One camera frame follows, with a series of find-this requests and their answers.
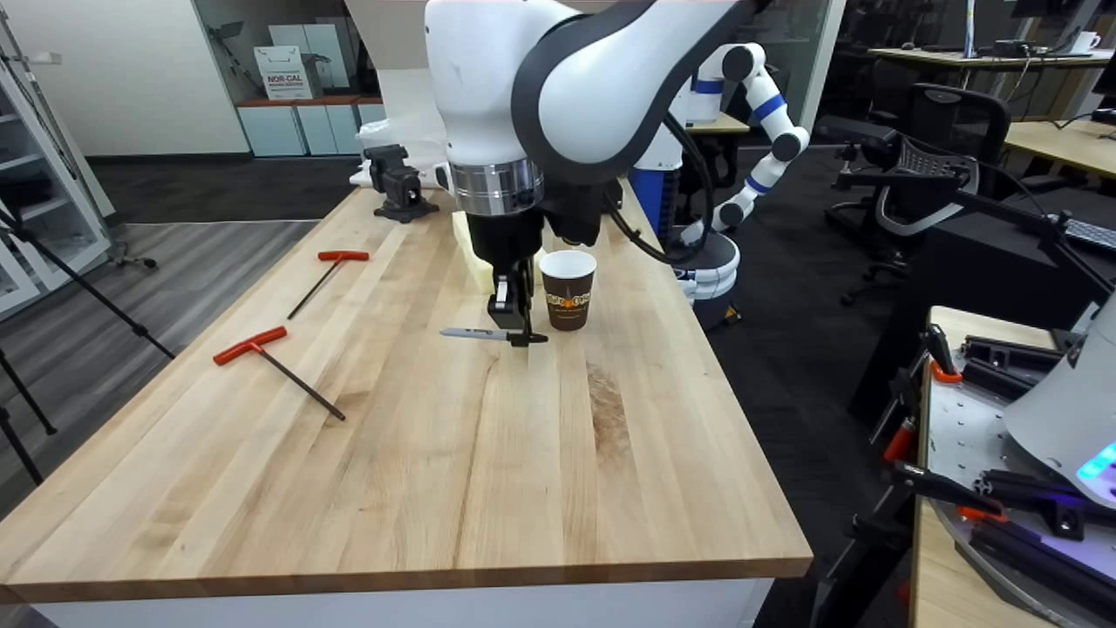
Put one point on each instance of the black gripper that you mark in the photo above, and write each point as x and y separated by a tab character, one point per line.
505	239

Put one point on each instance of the grey marker pen black cap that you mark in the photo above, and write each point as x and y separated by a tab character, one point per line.
473	334

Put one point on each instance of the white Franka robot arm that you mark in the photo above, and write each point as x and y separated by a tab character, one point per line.
489	81

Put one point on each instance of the black paper cup white rim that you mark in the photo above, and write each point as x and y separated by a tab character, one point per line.
567	303

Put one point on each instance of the dark bench vise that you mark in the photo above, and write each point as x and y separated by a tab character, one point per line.
398	188

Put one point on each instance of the low white shelf cabinet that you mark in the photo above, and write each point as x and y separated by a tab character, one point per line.
301	126

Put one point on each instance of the white blue mobile robot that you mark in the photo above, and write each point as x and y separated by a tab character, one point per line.
762	110

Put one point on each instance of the white drawer cabinet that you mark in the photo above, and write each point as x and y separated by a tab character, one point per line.
404	609

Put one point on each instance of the white printed booklet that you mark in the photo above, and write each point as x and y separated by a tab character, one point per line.
282	71

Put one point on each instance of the black orange bar clamp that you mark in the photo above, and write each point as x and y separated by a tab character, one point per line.
918	397
943	484

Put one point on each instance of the black office chair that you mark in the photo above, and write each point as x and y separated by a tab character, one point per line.
927	163

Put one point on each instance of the white glass door cabinet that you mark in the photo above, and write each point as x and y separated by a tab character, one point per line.
35	175

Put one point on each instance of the small wooden side table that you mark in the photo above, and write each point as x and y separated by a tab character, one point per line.
943	580

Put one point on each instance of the white curved housing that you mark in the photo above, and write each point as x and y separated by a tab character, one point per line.
1066	419

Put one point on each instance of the wooden office desk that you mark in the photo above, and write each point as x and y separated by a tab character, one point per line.
1066	141

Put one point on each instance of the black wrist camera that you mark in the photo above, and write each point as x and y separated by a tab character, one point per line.
577	219

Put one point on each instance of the black camera tripod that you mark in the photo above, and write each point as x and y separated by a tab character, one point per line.
82	285

